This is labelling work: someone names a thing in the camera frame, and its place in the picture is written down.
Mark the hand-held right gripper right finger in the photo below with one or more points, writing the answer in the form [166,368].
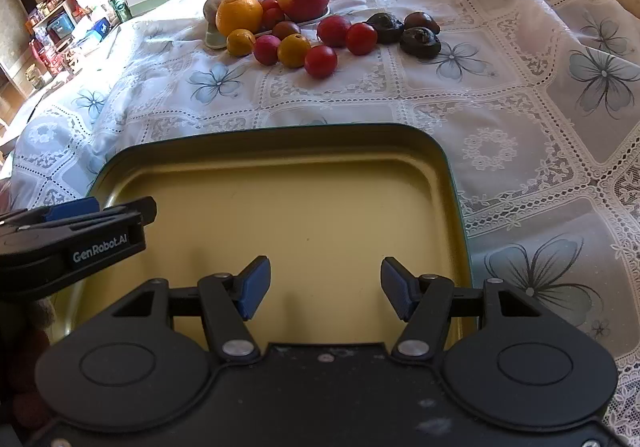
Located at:
[395,284]

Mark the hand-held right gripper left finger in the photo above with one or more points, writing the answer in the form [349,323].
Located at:
[255,287]

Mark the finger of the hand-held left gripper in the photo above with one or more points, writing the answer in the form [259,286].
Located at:
[131,212]
[75,208]

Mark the yellow tray with green rim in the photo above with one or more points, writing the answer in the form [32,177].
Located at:
[300,207]

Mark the small orange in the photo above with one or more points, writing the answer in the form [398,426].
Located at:
[293,50]
[240,42]

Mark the small red plum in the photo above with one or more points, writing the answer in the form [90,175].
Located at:
[270,3]
[272,18]
[266,48]
[334,30]
[320,61]
[361,38]

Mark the dark water chestnut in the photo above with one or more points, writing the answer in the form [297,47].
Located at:
[421,21]
[384,27]
[420,43]

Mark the person's left hand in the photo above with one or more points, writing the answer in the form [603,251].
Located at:
[37,314]

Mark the blue box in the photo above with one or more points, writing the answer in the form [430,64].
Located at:
[101,27]

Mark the light green plate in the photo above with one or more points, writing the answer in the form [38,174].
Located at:
[215,41]

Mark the cluttered shelf with boxes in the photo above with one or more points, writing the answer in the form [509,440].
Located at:
[60,17]

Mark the green can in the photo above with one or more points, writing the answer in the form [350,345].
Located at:
[120,9]

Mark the brown pear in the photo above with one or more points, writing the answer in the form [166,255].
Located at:
[212,7]

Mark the large orange with stem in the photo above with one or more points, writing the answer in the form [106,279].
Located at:
[239,14]

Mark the dark red plum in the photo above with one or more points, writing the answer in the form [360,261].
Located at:
[286,29]

